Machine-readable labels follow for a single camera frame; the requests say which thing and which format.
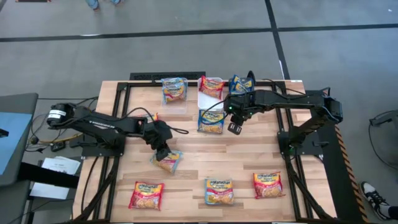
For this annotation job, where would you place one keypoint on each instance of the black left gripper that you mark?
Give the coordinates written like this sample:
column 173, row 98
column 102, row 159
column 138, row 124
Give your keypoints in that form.
column 158, row 135

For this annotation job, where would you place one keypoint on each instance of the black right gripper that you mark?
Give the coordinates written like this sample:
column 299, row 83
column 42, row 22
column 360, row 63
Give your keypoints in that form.
column 237, row 109

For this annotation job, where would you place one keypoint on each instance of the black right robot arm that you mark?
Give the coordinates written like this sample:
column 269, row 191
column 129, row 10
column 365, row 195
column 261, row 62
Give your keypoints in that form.
column 280, row 99

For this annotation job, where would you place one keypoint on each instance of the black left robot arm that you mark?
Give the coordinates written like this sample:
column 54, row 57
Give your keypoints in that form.
column 102, row 124

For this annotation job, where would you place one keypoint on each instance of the white plastic bin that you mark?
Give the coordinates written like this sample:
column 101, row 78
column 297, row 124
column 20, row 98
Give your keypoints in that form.
column 210, row 103

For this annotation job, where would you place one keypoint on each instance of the dark grey plastic bin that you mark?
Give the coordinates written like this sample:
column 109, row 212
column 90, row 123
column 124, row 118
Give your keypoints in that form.
column 254, row 88

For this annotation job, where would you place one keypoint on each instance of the clear plastic bin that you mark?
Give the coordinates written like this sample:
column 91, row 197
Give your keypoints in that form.
column 174, row 107

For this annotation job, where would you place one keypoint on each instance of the black clamp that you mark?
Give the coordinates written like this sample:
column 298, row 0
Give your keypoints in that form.
column 251, row 75

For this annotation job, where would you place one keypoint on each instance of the black ribbed floor mat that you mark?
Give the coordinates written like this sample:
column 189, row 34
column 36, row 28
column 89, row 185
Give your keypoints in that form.
column 149, row 76

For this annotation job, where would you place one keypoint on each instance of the white paper sheet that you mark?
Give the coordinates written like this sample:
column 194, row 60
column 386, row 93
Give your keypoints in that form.
column 49, row 190
column 60, row 165

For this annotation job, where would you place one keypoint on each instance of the black power adapter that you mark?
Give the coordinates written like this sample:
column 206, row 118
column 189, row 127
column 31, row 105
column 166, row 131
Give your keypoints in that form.
column 58, row 147

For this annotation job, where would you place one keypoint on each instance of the black beam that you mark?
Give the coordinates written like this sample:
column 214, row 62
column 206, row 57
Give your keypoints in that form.
column 46, row 175

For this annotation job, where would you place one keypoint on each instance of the round black plug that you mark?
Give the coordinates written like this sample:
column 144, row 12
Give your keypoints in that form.
column 34, row 140

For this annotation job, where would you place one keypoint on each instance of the blue mat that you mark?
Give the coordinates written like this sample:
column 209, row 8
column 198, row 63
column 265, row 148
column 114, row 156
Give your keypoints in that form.
column 15, row 140

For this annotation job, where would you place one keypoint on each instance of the grey side table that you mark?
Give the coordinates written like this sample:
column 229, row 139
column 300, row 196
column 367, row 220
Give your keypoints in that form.
column 18, row 102

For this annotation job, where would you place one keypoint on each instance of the person's foot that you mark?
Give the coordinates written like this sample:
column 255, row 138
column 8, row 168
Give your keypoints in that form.
column 376, row 199
column 93, row 3
column 115, row 1

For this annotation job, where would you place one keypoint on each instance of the small black object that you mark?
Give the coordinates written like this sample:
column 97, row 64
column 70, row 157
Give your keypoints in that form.
column 3, row 133

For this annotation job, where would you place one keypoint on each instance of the dark floor mat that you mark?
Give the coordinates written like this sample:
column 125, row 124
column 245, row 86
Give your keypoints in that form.
column 31, row 1

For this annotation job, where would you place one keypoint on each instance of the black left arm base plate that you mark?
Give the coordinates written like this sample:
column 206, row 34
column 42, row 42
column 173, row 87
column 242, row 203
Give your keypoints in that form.
column 93, row 152

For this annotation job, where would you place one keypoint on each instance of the black aluminium rig frame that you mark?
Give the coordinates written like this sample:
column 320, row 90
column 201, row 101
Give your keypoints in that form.
column 143, row 83

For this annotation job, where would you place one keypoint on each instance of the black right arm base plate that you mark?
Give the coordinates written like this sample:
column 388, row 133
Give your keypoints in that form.
column 311, row 149

